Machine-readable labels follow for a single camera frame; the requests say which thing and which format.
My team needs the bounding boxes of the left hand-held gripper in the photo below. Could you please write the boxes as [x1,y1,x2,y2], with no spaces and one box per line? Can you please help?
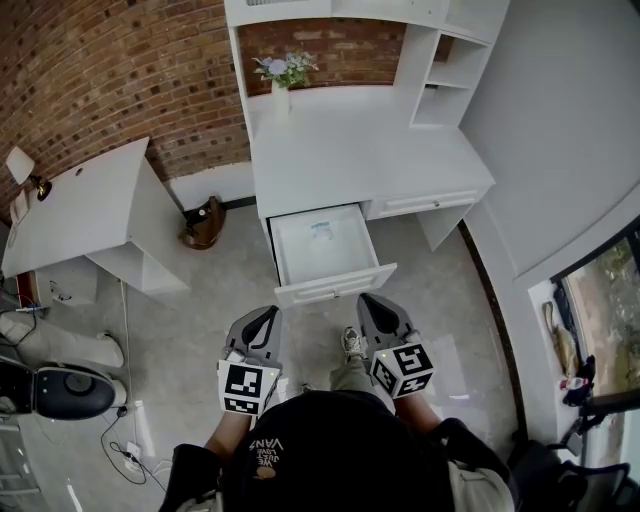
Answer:
[217,305,284,417]

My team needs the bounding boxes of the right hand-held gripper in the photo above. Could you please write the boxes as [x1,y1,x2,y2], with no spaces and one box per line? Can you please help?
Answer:
[355,293,435,400]

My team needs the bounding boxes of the white desk drawer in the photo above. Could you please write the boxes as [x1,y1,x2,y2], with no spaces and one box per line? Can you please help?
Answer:
[267,202,399,309]

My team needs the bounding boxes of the person's right forearm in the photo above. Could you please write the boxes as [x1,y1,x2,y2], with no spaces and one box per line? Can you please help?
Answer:
[393,392,442,432]

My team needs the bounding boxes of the person's left forearm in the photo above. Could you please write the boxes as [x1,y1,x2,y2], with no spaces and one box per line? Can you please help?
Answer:
[203,410,257,457]

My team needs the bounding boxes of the closed white drawer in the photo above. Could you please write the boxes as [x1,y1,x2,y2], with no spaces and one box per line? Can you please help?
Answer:
[375,188,482,219]

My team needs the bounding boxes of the white desk with hutch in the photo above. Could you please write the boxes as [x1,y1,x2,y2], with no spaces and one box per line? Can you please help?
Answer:
[223,0,512,253]

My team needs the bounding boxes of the person's grey sneaker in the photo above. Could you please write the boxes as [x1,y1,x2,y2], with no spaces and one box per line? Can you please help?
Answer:
[340,326,367,362]

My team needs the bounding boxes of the person's khaki trouser leg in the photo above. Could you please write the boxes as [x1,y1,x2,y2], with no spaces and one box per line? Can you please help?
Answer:
[328,355,382,397]

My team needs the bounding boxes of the brown wooden floor ornament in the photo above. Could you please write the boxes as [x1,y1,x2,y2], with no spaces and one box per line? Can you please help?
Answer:
[178,195,228,251]

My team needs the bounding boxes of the person's black shirt torso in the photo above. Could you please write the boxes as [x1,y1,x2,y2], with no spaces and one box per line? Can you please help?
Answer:
[158,389,516,512]

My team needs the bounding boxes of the white power strip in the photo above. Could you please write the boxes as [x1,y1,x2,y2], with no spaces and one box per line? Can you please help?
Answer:
[121,439,145,472]

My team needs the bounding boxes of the beige cloth on windowsill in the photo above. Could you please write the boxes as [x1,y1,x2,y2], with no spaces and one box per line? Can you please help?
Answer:
[542,299,582,377]

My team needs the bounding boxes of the white padded bag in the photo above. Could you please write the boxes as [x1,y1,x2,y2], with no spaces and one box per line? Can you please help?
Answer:
[0,310,126,367]

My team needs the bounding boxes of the black and white machine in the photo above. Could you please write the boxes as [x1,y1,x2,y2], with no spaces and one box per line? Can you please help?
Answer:
[0,355,129,422]

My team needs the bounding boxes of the black and red tool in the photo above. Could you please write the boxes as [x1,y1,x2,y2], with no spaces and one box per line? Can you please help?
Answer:
[558,353,599,407]

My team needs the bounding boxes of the white side table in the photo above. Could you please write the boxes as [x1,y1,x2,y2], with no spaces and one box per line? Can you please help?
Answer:
[0,137,192,295]

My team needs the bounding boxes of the window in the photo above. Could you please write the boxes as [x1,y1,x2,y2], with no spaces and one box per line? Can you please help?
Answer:
[549,214,640,401]

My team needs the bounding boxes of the white vase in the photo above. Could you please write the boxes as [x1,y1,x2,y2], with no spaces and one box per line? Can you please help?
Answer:
[271,81,293,119]

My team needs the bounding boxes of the black office chair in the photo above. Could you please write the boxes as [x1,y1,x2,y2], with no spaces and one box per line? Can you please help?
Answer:
[507,409,634,512]

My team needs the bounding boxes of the pale blue flower bunch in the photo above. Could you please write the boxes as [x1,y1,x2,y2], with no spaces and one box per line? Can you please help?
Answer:
[251,50,320,91]

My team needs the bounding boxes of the brass lamp with white shade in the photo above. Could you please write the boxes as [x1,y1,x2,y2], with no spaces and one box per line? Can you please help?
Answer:
[5,145,53,203]

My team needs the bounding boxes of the black floor cable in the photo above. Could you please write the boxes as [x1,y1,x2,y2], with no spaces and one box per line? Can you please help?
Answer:
[99,405,149,486]

